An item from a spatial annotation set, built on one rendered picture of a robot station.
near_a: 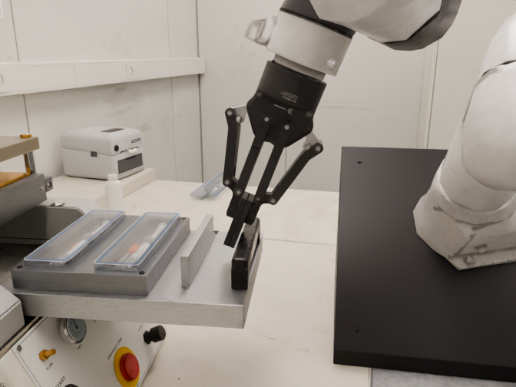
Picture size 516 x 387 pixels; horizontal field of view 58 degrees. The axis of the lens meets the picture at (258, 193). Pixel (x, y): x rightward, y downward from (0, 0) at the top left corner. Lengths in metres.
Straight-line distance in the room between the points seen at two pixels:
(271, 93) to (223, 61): 2.63
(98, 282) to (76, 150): 1.27
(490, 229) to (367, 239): 0.20
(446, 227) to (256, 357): 0.38
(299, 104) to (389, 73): 2.49
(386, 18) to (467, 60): 2.20
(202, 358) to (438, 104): 2.06
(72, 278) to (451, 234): 0.58
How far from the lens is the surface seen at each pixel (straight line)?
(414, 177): 0.94
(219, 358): 0.82
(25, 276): 0.62
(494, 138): 0.55
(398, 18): 0.44
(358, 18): 0.41
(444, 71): 2.61
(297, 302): 0.98
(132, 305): 0.56
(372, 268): 0.85
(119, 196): 1.43
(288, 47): 0.52
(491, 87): 0.59
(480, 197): 0.73
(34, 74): 1.76
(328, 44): 0.52
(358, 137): 3.05
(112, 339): 0.75
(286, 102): 0.53
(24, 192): 0.77
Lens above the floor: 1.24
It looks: 17 degrees down
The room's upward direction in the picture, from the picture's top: straight up
